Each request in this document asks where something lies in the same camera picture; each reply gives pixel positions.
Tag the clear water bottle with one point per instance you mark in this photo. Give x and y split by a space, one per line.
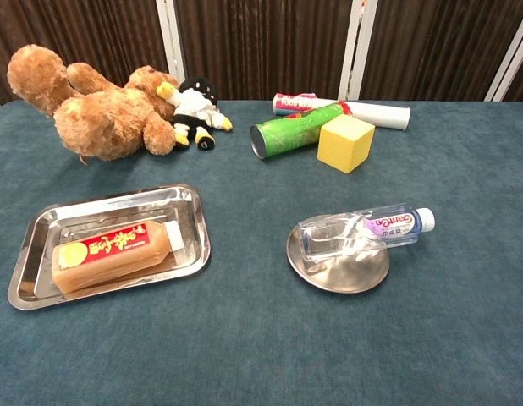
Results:
392 228

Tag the brown drink bottle red label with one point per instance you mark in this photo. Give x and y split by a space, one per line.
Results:
109 262

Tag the green chips can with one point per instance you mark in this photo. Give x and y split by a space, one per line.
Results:
287 133

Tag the yellow foam cube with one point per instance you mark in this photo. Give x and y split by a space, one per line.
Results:
346 144

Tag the round steel plate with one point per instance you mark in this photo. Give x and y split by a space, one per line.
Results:
350 275

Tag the black white plush doll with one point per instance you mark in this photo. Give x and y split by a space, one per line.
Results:
194 105

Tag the teal felt table cover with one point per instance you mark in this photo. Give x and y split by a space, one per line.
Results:
261 359

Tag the brown teddy bear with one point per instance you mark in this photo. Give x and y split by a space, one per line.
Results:
105 114

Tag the rectangular steel tray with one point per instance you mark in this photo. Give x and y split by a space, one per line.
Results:
45 220

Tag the white partition post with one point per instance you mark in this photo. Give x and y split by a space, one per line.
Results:
170 38
513 55
356 46

